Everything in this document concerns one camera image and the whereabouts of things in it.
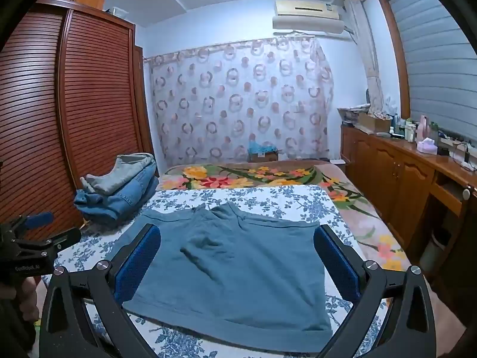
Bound pink tissue box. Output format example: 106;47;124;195
416;138;438;154

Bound tied white curtain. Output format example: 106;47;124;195
343;0;384;112

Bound blue floral white blanket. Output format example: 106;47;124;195
41;184;388;358

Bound teal pants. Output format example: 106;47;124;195
112;202;333;347

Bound cardboard box with blue contents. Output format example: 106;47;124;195
248;140;280;163

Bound colourful flower blanket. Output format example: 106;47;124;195
156;160;411;273

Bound brown louvred wardrobe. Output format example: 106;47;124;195
0;0;155;232

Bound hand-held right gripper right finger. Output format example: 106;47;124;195
313;225;436;358

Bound folded grey pants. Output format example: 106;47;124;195
84;153;156;195

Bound grey window blind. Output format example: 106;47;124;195
384;0;477;135

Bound ring-patterned sheer curtain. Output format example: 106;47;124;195
143;35;334;166

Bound person's left hand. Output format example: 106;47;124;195
0;278;40;321

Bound grey waste bin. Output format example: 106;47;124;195
419;231;451;273

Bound folded blue jeans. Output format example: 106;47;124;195
73;162;159;225

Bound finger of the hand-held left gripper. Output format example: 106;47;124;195
7;212;55;232
15;227;83;255

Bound wooden sideboard cabinet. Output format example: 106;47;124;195
340;123;477;306

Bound black cable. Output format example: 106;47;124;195
453;142;473;169

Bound white air conditioner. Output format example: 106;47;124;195
272;0;345;38

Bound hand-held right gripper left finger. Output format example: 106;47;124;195
39;224;162;358

